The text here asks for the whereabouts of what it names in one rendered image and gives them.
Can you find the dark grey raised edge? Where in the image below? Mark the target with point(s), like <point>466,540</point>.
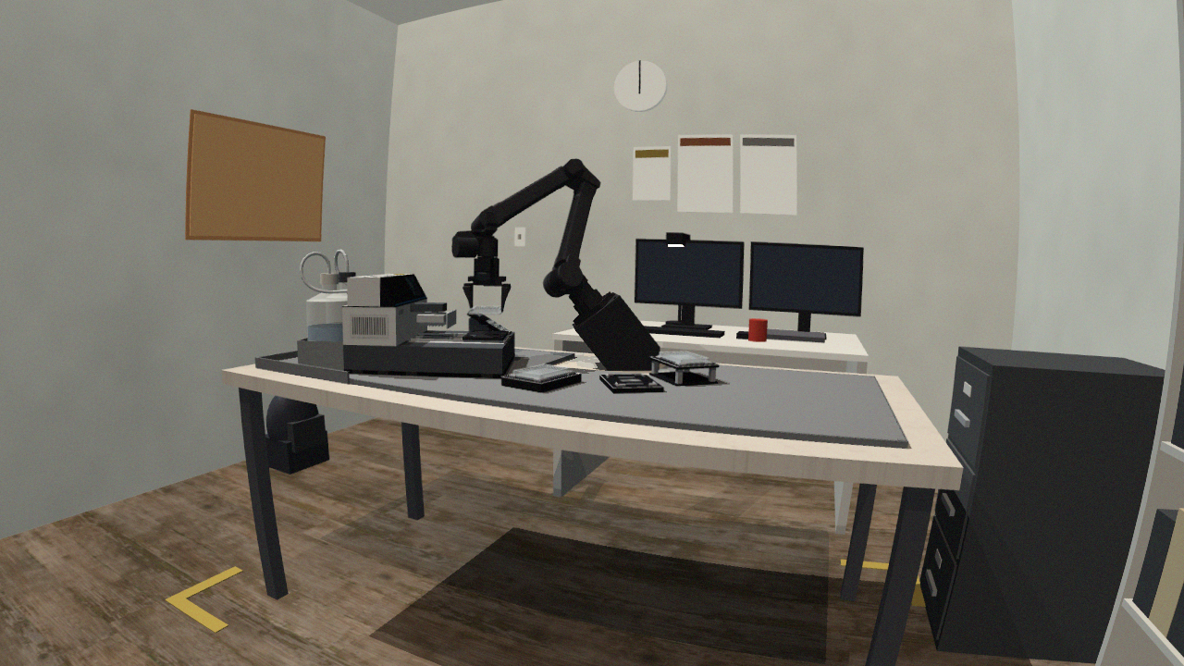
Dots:
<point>300,369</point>

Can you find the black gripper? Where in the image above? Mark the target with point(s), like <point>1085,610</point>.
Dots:
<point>494,281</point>

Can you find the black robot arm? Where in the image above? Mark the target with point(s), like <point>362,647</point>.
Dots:
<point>568,277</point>

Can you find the white plastic bottle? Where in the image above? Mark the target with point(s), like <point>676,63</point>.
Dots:
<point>324,312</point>

